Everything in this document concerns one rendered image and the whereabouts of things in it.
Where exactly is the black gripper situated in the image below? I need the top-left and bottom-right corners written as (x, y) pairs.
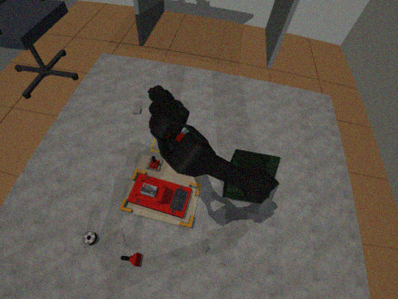
top-left (167, 109), bottom-right (189, 152)

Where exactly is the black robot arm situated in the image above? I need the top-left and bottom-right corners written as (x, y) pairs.
top-left (148, 85), bottom-right (279, 203)

